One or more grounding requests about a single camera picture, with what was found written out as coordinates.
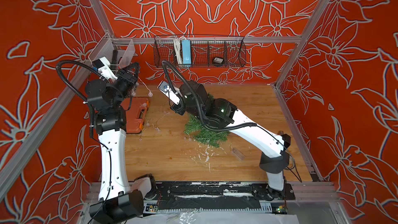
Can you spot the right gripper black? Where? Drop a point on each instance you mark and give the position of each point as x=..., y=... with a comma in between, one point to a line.
x=176, y=109

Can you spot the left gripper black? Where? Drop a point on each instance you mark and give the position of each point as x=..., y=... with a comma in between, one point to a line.
x=123, y=75

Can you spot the small green christmas tree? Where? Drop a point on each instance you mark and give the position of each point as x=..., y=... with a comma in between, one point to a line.
x=194, y=129

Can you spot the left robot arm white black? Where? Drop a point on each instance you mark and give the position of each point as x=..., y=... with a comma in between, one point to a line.
x=118, y=200

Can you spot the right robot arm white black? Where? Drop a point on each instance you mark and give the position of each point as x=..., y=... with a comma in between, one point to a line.
x=220, y=115

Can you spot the orange plastic tool case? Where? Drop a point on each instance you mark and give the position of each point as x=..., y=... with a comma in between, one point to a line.
x=135, y=114

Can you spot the light blue box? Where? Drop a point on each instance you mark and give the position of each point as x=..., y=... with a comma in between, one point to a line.
x=186, y=52

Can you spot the small black device in basket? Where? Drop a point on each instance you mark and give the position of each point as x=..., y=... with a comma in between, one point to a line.
x=218, y=62

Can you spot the clear battery pack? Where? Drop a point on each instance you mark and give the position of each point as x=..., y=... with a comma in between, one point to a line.
x=239, y=155

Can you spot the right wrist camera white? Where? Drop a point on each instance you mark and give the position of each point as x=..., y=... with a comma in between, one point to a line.
x=172, y=92

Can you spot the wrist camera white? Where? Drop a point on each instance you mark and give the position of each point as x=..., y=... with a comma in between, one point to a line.
x=103, y=66
x=172, y=92

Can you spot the dark green handled tool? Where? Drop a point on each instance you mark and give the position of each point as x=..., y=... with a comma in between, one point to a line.
x=115, y=60

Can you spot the clear acrylic wall bin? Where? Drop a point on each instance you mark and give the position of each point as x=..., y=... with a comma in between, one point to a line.
x=105, y=47

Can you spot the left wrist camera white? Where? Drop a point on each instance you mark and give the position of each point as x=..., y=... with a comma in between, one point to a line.
x=103, y=66

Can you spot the black wire wall basket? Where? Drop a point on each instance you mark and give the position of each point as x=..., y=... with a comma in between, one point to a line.
x=203, y=49

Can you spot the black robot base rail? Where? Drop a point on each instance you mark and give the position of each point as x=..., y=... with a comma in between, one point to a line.
x=166, y=190

